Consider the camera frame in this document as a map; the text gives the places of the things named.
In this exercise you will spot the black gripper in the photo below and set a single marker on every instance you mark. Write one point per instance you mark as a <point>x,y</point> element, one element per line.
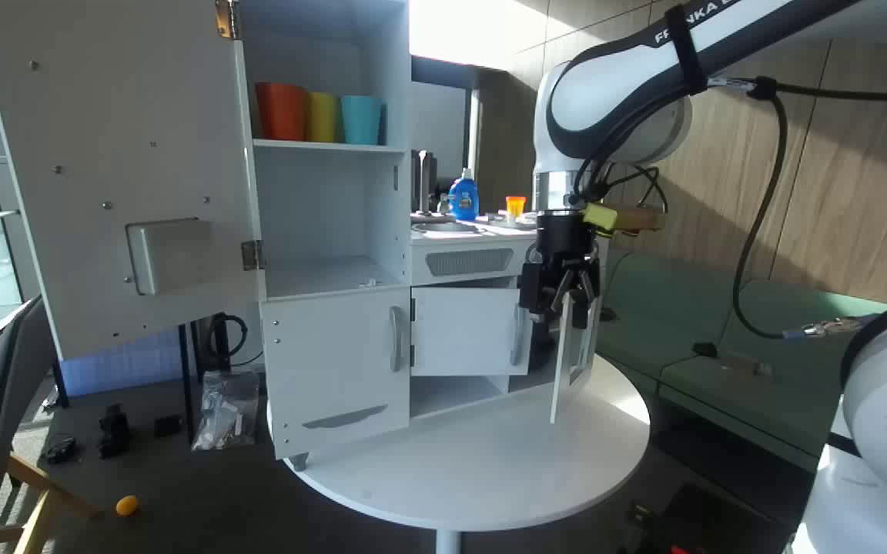
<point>566,237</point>

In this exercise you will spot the white oven door with window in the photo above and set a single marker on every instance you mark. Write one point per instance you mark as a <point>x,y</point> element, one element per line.
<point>575,357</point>

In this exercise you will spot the small white cabinet door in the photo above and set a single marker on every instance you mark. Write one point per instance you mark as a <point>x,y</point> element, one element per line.
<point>463,331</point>

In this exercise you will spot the tall white cabinet door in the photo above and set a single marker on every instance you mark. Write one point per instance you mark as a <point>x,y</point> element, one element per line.
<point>104,143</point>

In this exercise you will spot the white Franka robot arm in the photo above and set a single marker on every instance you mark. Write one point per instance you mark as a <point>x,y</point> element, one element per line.
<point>616,80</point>

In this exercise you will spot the white toy kitchen cabinet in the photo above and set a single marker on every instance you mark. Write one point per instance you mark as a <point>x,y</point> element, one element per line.
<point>330,218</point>

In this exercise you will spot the small orange cup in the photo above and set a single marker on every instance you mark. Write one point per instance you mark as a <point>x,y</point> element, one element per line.
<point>515,206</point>

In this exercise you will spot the blue bottle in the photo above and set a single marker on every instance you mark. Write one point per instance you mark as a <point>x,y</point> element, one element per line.
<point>463,198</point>

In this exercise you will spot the green bench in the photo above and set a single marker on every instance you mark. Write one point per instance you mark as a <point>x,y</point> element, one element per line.
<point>731,348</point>

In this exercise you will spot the metal toy faucet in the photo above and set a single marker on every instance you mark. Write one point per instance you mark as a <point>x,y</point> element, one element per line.
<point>425,179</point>

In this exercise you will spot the black floor device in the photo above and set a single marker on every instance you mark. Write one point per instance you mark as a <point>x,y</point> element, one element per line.
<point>685,525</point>

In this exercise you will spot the teal cup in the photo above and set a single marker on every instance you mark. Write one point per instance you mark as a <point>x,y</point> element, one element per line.
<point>360,121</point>

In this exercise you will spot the yellow cup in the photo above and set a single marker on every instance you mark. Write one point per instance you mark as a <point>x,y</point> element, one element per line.
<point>321,119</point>

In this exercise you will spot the clear plastic bag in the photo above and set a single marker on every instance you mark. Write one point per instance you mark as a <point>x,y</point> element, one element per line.
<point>226,410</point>

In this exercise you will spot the small black block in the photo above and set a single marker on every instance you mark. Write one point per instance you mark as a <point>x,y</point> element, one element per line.
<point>166,426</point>

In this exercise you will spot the blue storage bin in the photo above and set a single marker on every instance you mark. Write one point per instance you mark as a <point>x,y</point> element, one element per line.
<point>121,364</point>

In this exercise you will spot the tall black part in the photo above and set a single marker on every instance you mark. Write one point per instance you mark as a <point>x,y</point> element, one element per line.
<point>114,432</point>

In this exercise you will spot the orange ball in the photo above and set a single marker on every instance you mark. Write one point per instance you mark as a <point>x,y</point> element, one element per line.
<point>128,507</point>

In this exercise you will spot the flat black part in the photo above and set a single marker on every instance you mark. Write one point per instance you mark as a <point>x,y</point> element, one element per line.
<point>60,450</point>

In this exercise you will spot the yellow wrist camera mount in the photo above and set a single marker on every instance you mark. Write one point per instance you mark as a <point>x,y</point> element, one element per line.
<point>599,218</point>

